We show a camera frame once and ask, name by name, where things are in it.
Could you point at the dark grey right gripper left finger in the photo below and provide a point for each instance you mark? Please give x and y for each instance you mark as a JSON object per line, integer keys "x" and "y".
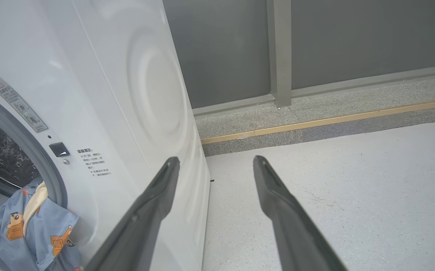
{"x": 142, "y": 226}

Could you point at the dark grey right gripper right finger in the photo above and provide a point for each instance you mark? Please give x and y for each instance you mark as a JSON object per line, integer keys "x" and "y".
{"x": 292, "y": 233}

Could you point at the blue cartoon print garment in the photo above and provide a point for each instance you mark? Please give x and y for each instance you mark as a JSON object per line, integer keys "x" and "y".
{"x": 48, "y": 226}

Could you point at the cream garment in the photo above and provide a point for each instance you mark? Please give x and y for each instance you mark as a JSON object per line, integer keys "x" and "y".
{"x": 37, "y": 199}

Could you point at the black door latch slot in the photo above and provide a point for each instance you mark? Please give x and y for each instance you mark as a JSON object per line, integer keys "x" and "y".
{"x": 59, "y": 149}

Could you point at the white front-load washing machine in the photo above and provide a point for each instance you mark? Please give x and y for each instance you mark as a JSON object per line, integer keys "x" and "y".
{"x": 127, "y": 75}

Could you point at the brass floor strip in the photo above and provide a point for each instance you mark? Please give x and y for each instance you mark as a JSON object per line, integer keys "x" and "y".
{"x": 334, "y": 121}

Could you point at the grey warning sticker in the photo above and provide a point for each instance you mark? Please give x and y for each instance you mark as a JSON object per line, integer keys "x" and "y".
{"x": 18, "y": 105}

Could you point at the grey wall baseboard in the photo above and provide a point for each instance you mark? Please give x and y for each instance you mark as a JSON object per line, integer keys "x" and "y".
{"x": 371, "y": 81}

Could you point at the grey metal wall post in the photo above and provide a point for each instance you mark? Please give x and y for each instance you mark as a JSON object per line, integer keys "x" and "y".
{"x": 279, "y": 52}

